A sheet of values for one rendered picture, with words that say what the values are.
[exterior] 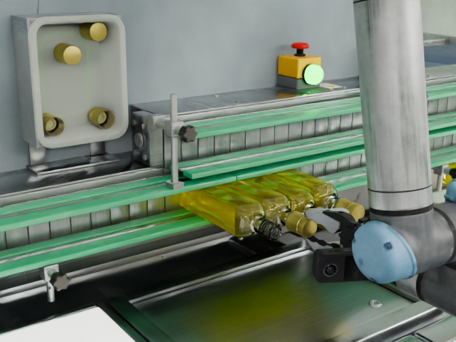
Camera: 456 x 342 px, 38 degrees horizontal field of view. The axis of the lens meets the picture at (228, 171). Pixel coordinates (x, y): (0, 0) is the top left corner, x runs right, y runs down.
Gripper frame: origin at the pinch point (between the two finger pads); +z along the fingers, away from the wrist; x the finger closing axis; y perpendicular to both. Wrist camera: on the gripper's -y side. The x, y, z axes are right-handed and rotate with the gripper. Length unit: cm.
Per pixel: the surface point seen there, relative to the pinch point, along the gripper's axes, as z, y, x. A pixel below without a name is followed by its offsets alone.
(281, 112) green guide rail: 24.3, 14.5, 13.1
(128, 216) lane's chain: 27.3, -19.6, -2.2
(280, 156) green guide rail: 19.1, 9.9, 6.0
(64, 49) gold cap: 34, -27, 28
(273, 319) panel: -3.3, -9.9, -12.6
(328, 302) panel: -4.6, 1.3, -12.8
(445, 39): 91, 154, 11
